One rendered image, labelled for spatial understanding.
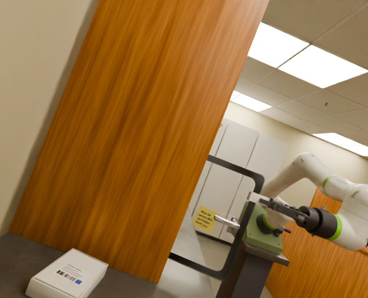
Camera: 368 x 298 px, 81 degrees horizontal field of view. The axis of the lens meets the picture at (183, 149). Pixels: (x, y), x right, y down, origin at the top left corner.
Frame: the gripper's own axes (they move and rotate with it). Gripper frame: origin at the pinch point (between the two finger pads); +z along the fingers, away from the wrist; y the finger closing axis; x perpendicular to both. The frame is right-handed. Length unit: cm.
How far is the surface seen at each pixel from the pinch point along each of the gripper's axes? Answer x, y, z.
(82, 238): 31, 2, 49
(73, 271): 33, 14, 46
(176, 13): -45, 2, 47
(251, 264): 50, -71, -47
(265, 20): -133, -109, -3
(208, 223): 14.6, -4.2, 11.5
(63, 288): 33, 21, 45
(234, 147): -44, -317, -79
